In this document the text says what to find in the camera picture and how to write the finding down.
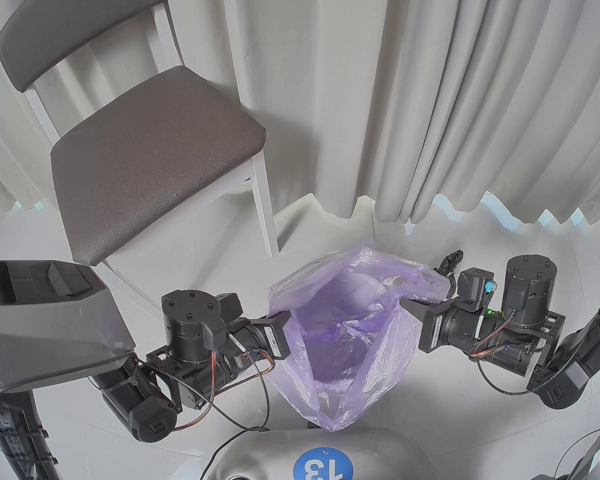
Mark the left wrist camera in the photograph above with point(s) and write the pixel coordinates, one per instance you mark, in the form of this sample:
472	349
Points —
227	304

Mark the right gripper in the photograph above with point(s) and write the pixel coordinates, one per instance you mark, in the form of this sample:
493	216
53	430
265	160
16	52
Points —
460	330

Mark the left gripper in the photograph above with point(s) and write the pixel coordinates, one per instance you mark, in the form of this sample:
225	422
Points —
277	338

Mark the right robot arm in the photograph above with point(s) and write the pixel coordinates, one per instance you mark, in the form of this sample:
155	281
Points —
530	288

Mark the purple plastic bag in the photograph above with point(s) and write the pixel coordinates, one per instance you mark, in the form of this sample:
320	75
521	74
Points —
345	398

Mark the grey padded white chair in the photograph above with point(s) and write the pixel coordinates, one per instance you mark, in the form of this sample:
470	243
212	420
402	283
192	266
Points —
154	143

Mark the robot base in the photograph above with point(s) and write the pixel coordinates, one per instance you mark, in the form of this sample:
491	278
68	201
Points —
280	453

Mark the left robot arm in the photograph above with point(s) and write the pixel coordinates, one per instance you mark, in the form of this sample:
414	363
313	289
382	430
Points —
54	328

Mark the white curtain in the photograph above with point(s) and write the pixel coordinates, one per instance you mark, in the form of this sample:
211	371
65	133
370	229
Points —
505	93
305	93

